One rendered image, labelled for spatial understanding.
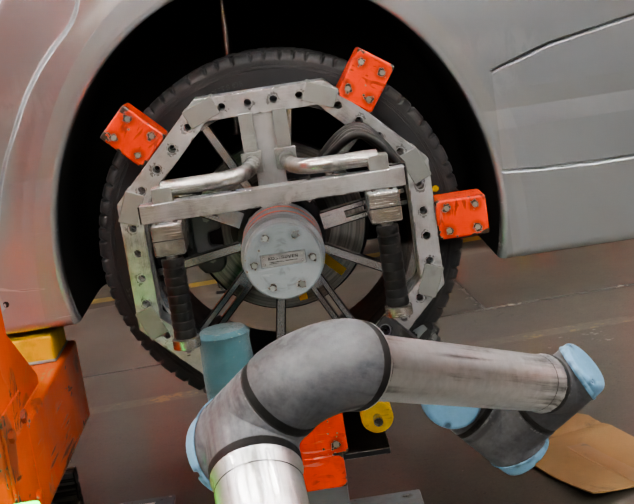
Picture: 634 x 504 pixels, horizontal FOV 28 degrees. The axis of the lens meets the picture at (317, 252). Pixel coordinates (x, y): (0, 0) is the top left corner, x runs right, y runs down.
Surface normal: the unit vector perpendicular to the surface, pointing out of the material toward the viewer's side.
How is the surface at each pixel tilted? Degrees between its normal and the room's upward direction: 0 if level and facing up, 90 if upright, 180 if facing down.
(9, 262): 90
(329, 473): 90
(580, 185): 90
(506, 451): 103
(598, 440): 2
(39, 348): 90
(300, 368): 59
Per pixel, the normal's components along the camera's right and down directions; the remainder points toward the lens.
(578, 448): -0.13, -0.97
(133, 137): 0.04, 0.19
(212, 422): -0.77, -0.36
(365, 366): 0.50, -0.09
